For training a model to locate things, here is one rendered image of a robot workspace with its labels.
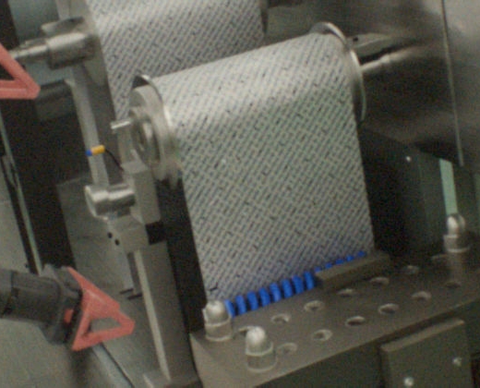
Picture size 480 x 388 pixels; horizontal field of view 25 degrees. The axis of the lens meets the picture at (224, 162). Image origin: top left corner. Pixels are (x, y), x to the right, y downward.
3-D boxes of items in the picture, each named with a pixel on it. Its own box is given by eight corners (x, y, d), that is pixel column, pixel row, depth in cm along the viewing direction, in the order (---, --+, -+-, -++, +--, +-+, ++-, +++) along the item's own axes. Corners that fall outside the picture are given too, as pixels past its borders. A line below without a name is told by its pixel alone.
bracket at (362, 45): (333, 54, 140) (330, 39, 140) (371, 42, 142) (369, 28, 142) (352, 59, 136) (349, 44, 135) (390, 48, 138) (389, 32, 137)
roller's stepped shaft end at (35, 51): (4, 69, 148) (-2, 46, 147) (45, 57, 150) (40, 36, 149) (8, 72, 146) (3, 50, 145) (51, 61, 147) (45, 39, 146)
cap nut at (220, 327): (201, 333, 127) (194, 299, 125) (229, 323, 128) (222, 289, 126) (212, 345, 123) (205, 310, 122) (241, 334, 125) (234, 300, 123)
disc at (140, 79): (148, 176, 139) (122, 66, 135) (151, 175, 139) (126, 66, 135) (187, 203, 126) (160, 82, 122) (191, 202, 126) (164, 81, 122)
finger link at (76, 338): (130, 361, 124) (54, 347, 120) (112, 338, 131) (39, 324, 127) (149, 307, 124) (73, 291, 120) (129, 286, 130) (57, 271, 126)
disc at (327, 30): (316, 123, 147) (297, 18, 143) (319, 122, 147) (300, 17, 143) (370, 143, 134) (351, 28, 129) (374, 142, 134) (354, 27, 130)
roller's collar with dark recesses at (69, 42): (45, 66, 152) (34, 23, 150) (86, 56, 154) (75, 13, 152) (56, 74, 147) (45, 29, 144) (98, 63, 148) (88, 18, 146)
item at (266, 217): (210, 314, 133) (181, 175, 127) (374, 254, 140) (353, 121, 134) (211, 316, 132) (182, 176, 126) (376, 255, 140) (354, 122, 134)
